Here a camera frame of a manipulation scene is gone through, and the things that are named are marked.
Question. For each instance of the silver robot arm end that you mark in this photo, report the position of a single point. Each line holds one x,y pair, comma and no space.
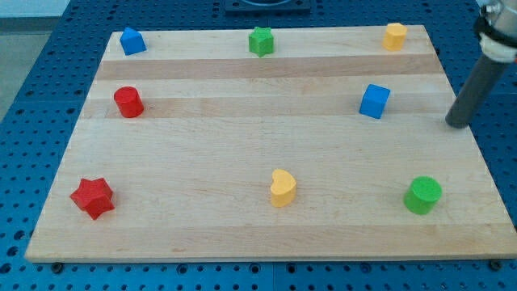
496,29

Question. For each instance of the blue cube block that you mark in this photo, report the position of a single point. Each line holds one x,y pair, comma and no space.
374,100

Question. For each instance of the red star block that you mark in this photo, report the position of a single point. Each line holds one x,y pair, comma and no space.
93,196

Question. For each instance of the yellow heart block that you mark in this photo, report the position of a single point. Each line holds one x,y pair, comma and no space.
283,188

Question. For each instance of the red cylinder block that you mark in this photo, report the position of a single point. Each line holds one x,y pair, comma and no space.
128,101

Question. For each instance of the yellow hexagon block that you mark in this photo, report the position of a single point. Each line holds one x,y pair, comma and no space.
395,36

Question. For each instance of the grey pusher rod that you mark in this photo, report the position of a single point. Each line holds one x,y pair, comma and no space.
475,90

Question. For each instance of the green cylinder block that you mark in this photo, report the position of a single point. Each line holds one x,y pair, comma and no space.
422,195

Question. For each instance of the blue pentagon block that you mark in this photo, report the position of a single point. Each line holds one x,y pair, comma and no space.
132,41

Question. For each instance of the green star block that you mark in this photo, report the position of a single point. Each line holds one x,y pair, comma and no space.
261,41

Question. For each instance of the wooden board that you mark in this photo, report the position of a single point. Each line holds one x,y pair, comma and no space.
191,175

